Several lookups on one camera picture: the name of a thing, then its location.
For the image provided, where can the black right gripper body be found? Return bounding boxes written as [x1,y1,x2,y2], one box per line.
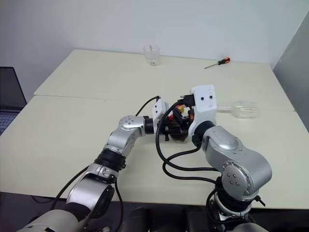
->
[172,101,195,129]

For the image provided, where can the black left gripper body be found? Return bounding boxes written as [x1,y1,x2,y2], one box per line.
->
[161,117,171,142]

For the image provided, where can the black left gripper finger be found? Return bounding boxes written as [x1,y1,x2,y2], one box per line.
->
[169,122,188,136]

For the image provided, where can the orange and black screwdriver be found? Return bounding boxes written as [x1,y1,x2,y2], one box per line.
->
[204,57,231,70]

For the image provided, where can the clear glass tumbler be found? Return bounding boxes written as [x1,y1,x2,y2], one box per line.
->
[143,44,161,67]

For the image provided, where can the dark laptop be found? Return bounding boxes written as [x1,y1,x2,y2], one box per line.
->
[0,66,28,136]

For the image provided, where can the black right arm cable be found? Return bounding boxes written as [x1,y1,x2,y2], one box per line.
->
[155,101,220,187]

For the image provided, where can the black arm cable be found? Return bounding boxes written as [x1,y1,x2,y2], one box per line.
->
[49,96,161,232]
[155,101,220,187]

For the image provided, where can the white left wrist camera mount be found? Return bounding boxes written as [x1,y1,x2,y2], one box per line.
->
[151,98,170,127]

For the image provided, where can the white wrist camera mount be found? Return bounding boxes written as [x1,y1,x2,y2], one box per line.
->
[151,98,170,127]
[188,84,217,144]

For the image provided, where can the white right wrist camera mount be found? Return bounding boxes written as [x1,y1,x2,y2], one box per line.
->
[188,84,217,144]

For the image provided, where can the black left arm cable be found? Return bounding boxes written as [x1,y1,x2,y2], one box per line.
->
[49,96,161,232]

